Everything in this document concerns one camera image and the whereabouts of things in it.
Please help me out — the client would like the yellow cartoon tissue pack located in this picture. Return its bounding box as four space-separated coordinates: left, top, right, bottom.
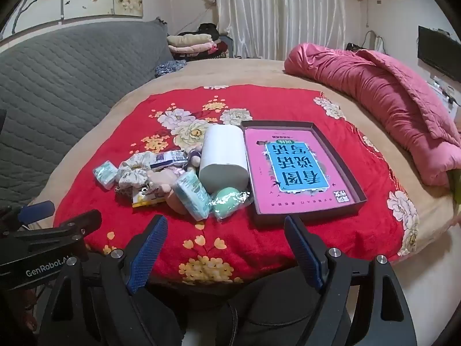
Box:
132 187 165 208

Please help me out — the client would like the small teal tissue pack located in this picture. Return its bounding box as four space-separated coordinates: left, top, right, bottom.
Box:
92 160 118 190

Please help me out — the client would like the white floral scrunchie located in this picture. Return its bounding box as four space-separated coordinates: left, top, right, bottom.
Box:
116 152 156 189

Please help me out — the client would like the green floral tissue pack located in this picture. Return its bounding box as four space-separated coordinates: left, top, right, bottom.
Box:
173 171 212 221

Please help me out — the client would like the plush bear pink bow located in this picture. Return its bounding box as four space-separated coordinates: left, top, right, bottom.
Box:
147 166 185 195

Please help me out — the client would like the blue white wipes packet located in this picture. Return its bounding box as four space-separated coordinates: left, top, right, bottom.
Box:
150 150 188 170

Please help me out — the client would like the green makeup sponge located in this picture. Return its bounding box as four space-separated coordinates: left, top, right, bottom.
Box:
210 187 252 221

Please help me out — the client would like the leopard print scrunchie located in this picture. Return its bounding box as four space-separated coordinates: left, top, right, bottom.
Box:
115 184 144 198

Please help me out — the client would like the pink makeup sponge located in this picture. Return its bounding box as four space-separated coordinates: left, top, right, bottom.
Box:
166 190 188 215

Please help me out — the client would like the plush bear purple bow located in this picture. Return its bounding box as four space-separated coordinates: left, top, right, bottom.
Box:
183 143 202 174

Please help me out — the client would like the dark shallow box tray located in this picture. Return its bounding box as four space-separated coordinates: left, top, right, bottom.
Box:
240 119 368 224

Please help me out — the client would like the pink and blue book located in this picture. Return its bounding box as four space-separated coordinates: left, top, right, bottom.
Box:
244 128 358 216

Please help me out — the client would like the white paper towel roll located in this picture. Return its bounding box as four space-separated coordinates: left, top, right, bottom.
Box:
199 124 249 194

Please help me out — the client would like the grey quilted headboard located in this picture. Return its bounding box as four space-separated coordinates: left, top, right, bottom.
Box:
1 19 172 206

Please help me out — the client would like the pink quilt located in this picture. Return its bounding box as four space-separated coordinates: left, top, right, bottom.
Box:
284 43 460 187

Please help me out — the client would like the green pillow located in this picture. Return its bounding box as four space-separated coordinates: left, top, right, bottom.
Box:
447 169 461 205

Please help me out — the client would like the blue patterned cloth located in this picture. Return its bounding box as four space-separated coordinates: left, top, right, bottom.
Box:
155 60 187 78

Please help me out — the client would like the stack of folded clothes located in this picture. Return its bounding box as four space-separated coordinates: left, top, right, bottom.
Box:
167 23 233 62

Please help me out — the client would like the white curtain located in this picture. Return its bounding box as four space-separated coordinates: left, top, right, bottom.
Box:
216 0 346 60

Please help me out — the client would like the black wall television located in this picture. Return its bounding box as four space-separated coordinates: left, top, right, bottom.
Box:
417 26 461 82

